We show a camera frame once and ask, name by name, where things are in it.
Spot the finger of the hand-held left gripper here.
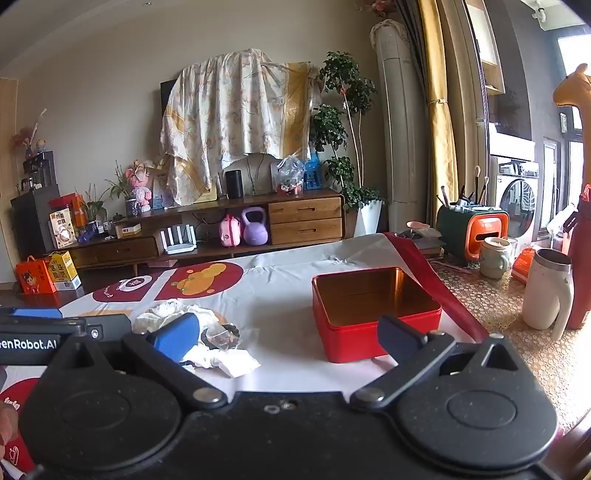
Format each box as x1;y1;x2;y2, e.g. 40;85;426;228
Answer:
69;314;133;343
0;306;64;320

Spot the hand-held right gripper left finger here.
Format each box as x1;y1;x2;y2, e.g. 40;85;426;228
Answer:
46;313;229;411

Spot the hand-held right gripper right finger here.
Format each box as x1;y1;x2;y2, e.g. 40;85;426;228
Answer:
349;315;527;411

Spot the white plastic bag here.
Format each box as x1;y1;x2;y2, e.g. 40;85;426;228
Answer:
131;299;221;334

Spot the red tin box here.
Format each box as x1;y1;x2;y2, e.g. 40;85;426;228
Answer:
311;267;443;364

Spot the clear plastic bag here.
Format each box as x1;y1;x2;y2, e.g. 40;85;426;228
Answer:
199;322;243;354

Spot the brown hair scrunchie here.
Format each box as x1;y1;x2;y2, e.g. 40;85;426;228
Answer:
210;327;241;350

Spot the person's left hand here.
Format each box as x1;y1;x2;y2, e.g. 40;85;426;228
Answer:
0;406;20;457

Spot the orange gift box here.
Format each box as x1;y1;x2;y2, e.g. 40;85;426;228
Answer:
16;256;57;295

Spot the yellow carton box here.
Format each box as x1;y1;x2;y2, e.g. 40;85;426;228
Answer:
48;250;83;291

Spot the black low cabinet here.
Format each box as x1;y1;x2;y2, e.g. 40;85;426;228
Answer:
10;182;63;261

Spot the white yellow snack box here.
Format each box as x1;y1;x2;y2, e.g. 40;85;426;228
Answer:
49;209;77;250

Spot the stack of books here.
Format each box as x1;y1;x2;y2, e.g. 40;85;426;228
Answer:
399;228;446;259

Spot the white router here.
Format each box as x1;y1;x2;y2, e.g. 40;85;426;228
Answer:
159;223;198;256

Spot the yellow patterned tablecloth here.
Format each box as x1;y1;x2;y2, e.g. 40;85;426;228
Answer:
427;258;591;432

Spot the orange red box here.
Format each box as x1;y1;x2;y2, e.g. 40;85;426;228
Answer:
50;193;88;228

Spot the pink toy backpack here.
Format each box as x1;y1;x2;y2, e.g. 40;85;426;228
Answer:
218;213;243;248

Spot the white tall planter pot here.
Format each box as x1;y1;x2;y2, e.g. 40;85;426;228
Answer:
353;199;384;238

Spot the light green lidded mug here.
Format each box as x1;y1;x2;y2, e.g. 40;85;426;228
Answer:
479;237;512;280

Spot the green orange desktop organizer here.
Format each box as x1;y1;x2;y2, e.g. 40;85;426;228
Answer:
436;204;509;268

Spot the small green potted plant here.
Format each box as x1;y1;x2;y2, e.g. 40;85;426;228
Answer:
83;184;109;222

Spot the purple kettlebell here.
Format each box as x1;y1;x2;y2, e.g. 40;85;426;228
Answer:
241;206;269;246

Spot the orange packet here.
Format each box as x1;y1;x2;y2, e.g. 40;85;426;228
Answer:
511;247;536;284

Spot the small potted orchid plant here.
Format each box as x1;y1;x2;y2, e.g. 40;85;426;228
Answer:
104;161;139;217

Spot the black coffee machine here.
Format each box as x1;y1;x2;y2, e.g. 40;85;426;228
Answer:
23;151;58;191

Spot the pink plush doll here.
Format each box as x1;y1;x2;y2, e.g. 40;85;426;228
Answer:
124;159;155;213

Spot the wooden television cabinet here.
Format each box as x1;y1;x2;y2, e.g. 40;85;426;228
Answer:
60;189;346;278

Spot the cluster of makeup brushes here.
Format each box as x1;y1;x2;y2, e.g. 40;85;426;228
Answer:
436;166;490;212

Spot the white insulated mug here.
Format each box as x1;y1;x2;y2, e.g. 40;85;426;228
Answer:
522;248;574;341

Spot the black smart speaker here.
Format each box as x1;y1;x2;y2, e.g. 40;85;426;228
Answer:
224;170;244;199

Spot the vase with dried flowers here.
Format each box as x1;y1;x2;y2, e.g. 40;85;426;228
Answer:
11;108;49;160

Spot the white washing machine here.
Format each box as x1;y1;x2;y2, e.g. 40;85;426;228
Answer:
489;154;541;241

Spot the blue box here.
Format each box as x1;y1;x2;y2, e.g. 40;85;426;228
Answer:
304;154;322;190

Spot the white shell shaped board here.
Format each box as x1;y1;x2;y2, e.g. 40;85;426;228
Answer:
222;154;282;197

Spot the clear bag of small things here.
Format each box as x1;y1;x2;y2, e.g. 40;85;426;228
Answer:
276;155;306;197

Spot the dark red bottle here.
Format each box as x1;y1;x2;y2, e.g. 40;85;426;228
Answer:
566;185;591;330

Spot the cream standing air conditioner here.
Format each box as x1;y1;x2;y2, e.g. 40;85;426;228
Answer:
372;21;432;232

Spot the yellow curtain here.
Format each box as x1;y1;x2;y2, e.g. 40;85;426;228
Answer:
418;0;460;204

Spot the floral cloth cover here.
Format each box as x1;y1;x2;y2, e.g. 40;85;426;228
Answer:
159;48;319;206

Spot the black television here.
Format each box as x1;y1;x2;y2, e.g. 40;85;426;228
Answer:
160;79;179;116

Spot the green indoor tree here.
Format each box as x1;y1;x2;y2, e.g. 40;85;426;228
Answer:
309;51;386;213

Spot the tan giraffe toy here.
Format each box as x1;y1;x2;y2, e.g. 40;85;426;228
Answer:
553;64;591;185

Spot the wooden wall cabinet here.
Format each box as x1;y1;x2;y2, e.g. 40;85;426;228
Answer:
0;78;19;217

